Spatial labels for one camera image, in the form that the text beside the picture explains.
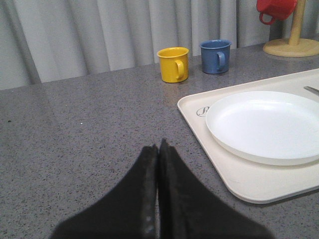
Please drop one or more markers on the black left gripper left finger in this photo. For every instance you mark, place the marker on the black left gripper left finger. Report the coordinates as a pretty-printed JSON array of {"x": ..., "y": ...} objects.
[{"x": 126, "y": 212}]

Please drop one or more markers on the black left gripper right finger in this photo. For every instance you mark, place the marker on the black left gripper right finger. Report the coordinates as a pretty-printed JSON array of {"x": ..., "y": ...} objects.
[{"x": 188, "y": 210}]

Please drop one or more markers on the grey pleated curtain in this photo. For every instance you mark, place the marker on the grey pleated curtain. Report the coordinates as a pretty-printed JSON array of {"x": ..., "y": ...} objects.
[{"x": 48, "y": 40}]

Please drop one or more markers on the yellow enamel mug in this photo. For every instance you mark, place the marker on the yellow enamel mug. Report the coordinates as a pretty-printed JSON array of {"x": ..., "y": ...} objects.
[{"x": 173, "y": 64}]

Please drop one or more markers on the blue enamel mug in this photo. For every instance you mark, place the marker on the blue enamel mug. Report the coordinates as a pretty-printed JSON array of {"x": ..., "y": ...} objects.
[{"x": 215, "y": 55}]

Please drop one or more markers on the wooden mug tree stand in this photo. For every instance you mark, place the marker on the wooden mug tree stand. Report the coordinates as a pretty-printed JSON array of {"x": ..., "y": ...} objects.
[{"x": 294, "y": 46}]

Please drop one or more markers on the cream rabbit serving tray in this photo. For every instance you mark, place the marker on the cream rabbit serving tray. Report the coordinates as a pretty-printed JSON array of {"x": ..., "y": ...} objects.
[{"x": 252, "y": 181}]

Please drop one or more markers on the red enamel mug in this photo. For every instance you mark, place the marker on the red enamel mug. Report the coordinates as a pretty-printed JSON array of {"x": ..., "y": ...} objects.
[{"x": 272, "y": 10}]

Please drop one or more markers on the white round plate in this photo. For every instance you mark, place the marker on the white round plate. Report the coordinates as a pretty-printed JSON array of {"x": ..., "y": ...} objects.
[{"x": 267, "y": 127}]

